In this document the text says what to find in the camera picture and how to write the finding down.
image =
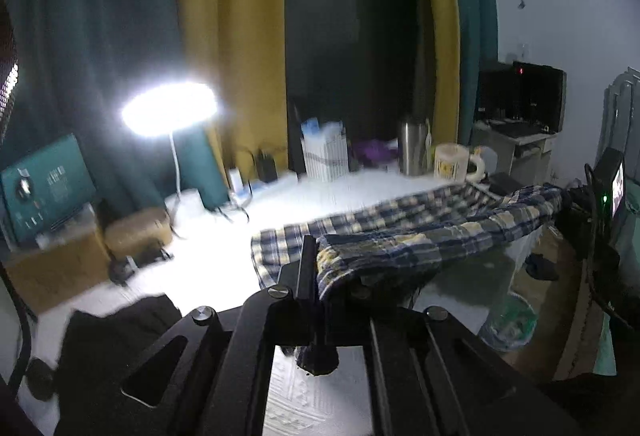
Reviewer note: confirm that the teal curtain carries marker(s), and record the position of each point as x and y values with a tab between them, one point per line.
100	41
475	26

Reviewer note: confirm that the white slotted basket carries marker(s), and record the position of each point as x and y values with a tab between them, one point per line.
325	156

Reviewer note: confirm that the cardboard box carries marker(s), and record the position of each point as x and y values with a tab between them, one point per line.
50	273

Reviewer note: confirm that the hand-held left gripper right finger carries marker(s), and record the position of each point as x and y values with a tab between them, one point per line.
395	336

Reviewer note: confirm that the steel tumbler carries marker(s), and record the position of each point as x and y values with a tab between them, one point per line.
412	149

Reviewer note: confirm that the clear plastic box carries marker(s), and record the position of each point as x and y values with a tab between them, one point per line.
70	226

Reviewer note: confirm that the black charger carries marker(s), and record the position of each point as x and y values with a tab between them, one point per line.
266	165

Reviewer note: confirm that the plaid flannel shirt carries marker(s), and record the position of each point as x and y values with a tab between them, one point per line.
400	228

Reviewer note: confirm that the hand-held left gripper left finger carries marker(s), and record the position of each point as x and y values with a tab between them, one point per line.
306	276

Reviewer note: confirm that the yellow curtain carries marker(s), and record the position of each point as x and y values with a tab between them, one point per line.
440	31
230	31

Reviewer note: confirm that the small grey desk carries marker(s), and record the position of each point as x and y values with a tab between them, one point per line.
515	144

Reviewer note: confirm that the tan plastic container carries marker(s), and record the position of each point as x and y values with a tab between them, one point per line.
137	231

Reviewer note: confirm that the blue packet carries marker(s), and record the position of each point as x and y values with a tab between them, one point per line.
310	126

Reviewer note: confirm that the black cloth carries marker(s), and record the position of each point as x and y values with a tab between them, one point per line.
110	341

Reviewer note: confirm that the computer monitor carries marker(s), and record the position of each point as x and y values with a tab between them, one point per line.
47	186

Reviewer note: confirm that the cream printed mug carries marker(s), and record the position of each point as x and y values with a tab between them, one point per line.
450	162

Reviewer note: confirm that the white textured table cover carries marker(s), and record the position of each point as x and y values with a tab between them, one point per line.
225	246

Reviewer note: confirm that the trash bin with green bag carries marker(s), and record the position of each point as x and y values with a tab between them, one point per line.
507	323

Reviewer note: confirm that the black slipper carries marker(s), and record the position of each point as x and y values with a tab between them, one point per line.
542	266

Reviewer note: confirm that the white desk lamp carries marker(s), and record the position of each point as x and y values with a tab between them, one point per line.
170	109

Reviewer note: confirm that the white charger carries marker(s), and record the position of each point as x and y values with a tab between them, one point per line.
234	177

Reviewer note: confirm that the purple cloth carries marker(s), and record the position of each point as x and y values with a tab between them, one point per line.
375	152

